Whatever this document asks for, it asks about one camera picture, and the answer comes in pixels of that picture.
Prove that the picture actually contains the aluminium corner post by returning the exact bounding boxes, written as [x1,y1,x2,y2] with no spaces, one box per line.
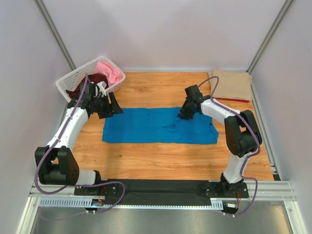
[34,0,76,71]
[247,0,295,75]

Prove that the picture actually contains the grey slotted cable duct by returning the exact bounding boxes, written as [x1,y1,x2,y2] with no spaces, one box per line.
[39,196,225,210]

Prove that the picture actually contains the white perforated plastic basket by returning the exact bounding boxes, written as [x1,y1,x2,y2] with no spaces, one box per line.
[55,55,126,103]

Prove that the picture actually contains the blue t shirt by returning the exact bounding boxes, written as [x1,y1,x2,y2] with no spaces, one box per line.
[102,107,218,145]

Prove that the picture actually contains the left aluminium corner post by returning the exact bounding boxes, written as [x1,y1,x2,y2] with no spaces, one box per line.
[34,0,76,71]

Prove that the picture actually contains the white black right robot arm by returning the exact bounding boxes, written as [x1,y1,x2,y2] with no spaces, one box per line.
[178,85,262,195]

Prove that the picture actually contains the folded beige t shirt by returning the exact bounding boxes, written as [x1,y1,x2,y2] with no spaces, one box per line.
[209,69,252,102]

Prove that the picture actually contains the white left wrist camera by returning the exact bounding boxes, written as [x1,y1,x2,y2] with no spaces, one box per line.
[96,81,107,98]

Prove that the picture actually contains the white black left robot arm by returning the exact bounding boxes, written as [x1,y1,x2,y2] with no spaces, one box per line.
[35,83,123,186]

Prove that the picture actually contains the right aluminium corner post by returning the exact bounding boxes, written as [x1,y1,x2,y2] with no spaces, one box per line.
[247,0,295,75]

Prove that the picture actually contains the pink t shirt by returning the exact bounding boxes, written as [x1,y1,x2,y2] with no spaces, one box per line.
[95,61,122,87]

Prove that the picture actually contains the dark red t shirt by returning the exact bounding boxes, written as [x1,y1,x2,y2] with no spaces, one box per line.
[66,73,108,98]

